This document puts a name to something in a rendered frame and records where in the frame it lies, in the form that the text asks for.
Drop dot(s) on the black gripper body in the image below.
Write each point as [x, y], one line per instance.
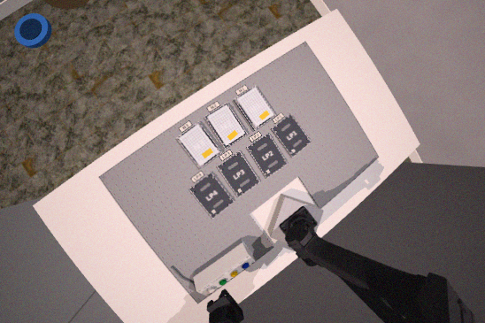
[228, 308]

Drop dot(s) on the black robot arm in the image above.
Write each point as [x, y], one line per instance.
[423, 299]

